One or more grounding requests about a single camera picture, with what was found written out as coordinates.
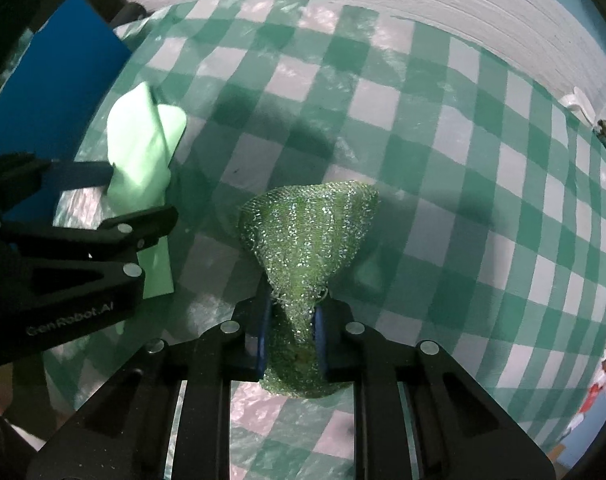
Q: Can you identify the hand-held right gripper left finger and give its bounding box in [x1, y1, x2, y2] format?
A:
[27, 294, 274, 480]

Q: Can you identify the green glitter mesh scrubber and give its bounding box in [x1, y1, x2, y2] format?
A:
[238, 180, 381, 400]

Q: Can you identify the colourful printed bag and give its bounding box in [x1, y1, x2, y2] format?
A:
[563, 307, 606, 456]

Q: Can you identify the light green cloth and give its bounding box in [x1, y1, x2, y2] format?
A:
[105, 81, 188, 297]

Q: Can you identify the black cylindrical device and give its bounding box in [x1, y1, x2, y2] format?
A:
[110, 2, 148, 26]

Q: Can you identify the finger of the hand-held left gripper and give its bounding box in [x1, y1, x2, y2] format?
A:
[0, 152, 115, 211]
[0, 205, 180, 356]

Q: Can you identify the green checked plastic tablecloth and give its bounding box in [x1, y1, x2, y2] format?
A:
[43, 0, 606, 480]

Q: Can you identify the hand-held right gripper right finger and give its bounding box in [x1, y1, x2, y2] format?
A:
[313, 301, 556, 480]

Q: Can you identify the cardboard box with blue edges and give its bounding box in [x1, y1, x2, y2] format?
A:
[0, 0, 134, 223]

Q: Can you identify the white power strip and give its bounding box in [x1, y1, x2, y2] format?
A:
[563, 86, 606, 158]

